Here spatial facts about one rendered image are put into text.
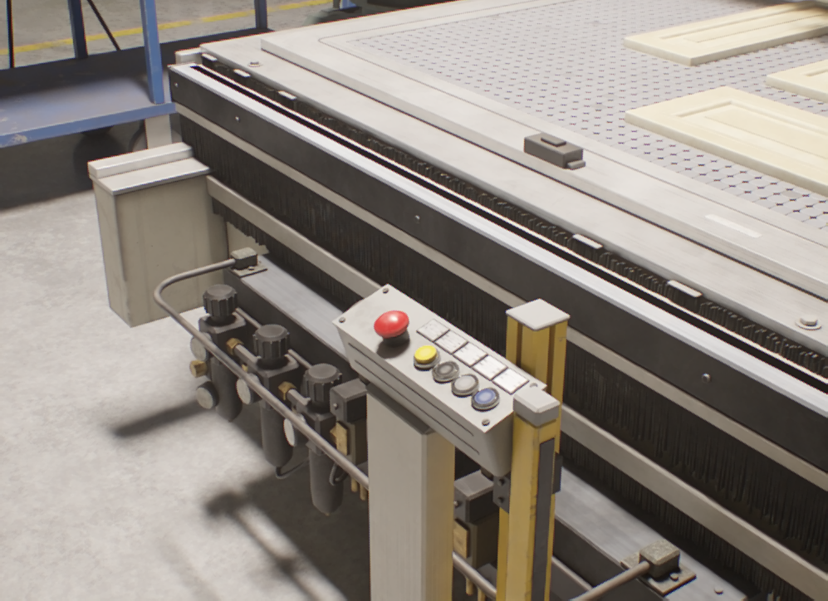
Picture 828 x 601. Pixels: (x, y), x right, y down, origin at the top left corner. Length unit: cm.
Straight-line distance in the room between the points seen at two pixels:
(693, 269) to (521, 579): 56
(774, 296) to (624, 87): 83
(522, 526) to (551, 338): 20
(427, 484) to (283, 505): 125
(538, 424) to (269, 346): 107
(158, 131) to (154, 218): 165
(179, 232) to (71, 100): 170
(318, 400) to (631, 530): 62
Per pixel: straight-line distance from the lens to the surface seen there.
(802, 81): 238
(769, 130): 208
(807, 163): 195
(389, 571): 149
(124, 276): 262
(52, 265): 374
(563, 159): 189
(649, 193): 182
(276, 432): 226
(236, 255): 238
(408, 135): 210
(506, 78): 236
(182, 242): 265
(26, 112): 419
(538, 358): 122
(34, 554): 255
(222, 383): 241
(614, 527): 170
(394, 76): 235
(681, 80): 239
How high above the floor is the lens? 154
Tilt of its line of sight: 27 degrees down
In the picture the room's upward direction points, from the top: straight up
